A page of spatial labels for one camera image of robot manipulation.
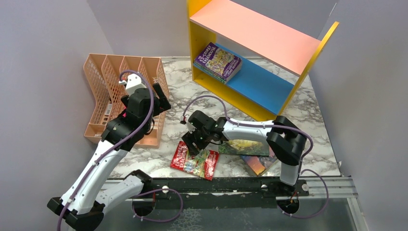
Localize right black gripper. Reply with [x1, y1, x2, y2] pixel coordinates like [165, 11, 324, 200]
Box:
[181, 128, 211, 157]

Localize red 13-storey treehouse book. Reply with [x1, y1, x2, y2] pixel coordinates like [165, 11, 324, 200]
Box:
[170, 141, 219, 180]

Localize dark green Alice book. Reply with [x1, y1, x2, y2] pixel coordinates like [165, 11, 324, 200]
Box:
[218, 140, 269, 156]

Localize green 104-storey treehouse book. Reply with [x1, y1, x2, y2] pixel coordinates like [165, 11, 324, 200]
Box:
[193, 62, 226, 84]

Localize purple 52-storey treehouse book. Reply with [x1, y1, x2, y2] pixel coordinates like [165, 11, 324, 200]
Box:
[193, 42, 243, 84]

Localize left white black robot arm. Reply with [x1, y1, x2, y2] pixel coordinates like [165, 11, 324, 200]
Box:
[47, 83, 171, 231]

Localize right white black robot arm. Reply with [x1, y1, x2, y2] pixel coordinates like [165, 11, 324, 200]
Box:
[181, 110, 309, 196]

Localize Jane Eyre book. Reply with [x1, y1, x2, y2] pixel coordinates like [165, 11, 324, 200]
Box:
[240, 149, 278, 177]

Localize orange plastic file organizer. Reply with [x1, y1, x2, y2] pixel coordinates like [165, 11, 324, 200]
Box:
[83, 53, 170, 144]

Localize yellow pink blue bookshelf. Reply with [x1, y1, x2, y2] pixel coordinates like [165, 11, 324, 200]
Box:
[186, 0, 339, 121]

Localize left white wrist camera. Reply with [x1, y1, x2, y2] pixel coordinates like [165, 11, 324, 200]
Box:
[118, 72, 146, 95]

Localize black mounting rail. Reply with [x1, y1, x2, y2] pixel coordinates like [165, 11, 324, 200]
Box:
[132, 177, 309, 216]

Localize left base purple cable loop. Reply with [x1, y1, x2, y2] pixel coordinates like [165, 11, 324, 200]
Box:
[132, 188, 185, 223]

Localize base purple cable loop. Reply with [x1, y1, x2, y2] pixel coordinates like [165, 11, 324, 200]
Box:
[276, 169, 330, 220]
[132, 188, 185, 223]

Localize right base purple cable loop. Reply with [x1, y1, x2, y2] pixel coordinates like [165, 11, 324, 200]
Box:
[276, 169, 330, 220]

